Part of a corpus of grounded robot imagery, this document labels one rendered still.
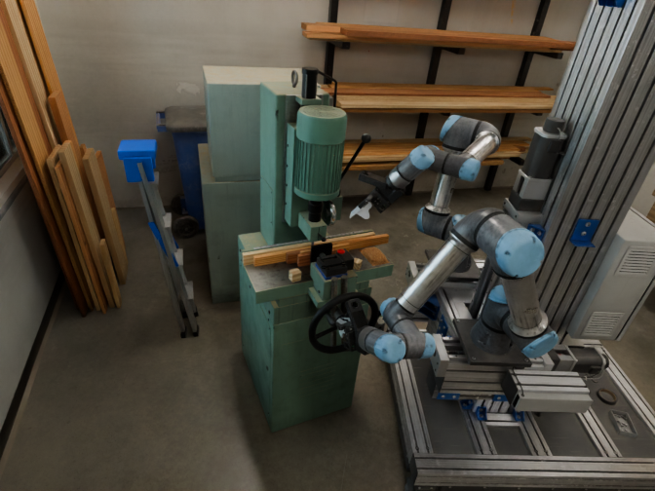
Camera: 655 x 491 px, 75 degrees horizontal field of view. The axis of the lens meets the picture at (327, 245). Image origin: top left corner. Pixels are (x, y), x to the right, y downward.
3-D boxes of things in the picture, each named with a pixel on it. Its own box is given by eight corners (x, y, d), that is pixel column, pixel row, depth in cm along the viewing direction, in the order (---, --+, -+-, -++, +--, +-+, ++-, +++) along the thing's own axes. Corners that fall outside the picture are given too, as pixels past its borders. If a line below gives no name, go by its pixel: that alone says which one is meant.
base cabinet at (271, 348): (270, 434, 207) (272, 326, 169) (241, 350, 250) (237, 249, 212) (352, 406, 224) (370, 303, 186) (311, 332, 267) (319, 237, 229)
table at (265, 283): (262, 321, 152) (262, 308, 149) (241, 273, 175) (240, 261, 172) (404, 288, 175) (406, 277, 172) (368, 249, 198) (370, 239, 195)
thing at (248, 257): (243, 265, 170) (243, 255, 167) (242, 263, 171) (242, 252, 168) (373, 243, 192) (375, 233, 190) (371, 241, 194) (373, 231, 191)
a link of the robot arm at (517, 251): (532, 319, 147) (507, 203, 114) (564, 350, 135) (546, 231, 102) (502, 336, 147) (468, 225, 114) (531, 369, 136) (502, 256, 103)
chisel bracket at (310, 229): (309, 245, 170) (311, 227, 166) (297, 228, 181) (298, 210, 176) (327, 243, 173) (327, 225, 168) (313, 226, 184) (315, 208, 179)
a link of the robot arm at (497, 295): (502, 306, 158) (514, 278, 151) (525, 331, 148) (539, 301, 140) (475, 311, 155) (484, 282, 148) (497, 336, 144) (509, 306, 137)
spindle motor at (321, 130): (303, 205, 154) (308, 119, 137) (287, 185, 167) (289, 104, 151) (346, 199, 161) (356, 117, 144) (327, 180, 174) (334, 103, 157)
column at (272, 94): (272, 256, 194) (275, 94, 156) (258, 232, 211) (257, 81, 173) (317, 248, 203) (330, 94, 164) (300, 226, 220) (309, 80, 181)
